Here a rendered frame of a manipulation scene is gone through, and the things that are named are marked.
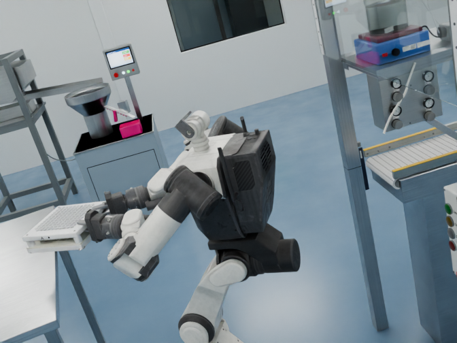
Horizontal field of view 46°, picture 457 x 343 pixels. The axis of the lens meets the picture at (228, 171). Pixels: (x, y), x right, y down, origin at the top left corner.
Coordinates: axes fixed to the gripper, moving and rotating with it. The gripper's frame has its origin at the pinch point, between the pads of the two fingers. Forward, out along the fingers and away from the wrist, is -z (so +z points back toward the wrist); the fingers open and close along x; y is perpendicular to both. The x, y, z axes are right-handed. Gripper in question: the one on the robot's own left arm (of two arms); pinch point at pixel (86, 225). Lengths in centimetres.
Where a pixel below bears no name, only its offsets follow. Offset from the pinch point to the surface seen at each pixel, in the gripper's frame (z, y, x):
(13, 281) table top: -34.8, -12.2, 18.6
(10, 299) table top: -26.0, -22.3, 18.5
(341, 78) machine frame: 79, 80, -23
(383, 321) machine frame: 81, 80, 99
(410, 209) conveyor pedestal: 100, 80, 37
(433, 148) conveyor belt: 110, 88, 13
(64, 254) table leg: -69, 44, 44
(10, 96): -239, 195, -7
